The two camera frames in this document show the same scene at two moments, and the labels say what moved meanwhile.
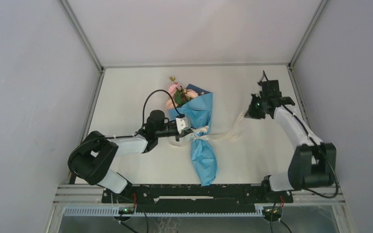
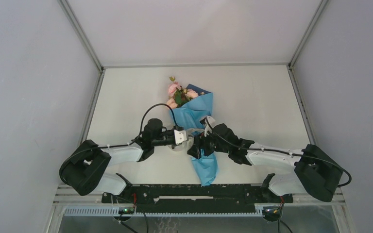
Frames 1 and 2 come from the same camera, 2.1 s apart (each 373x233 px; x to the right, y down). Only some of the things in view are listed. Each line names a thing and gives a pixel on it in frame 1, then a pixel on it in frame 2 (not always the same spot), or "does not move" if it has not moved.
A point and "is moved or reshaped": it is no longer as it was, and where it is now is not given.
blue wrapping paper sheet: (198, 110) does not move
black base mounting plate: (196, 198) does not move
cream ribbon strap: (199, 133) is moved or reshaped
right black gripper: (250, 113) → (200, 142)
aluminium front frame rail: (78, 194) does not move
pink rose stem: (192, 93) does not move
